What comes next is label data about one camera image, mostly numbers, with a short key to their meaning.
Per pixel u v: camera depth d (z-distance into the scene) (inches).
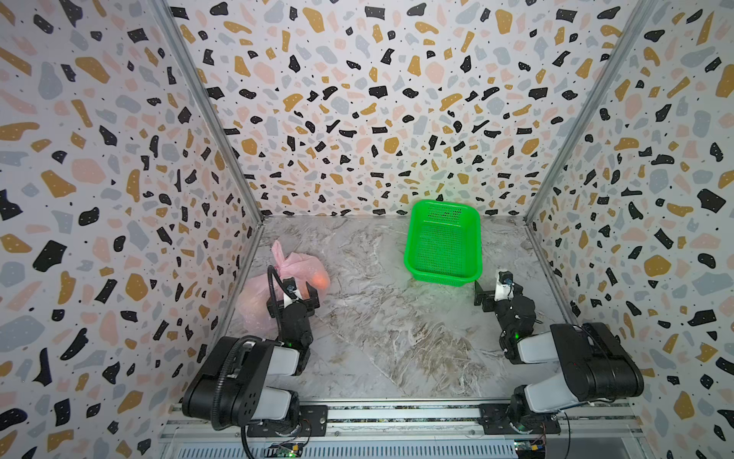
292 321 26.2
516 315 27.2
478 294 33.7
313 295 32.9
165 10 27.1
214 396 15.3
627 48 30.0
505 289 31.0
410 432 28.8
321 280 37.7
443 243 44.7
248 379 17.4
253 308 33.9
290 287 29.2
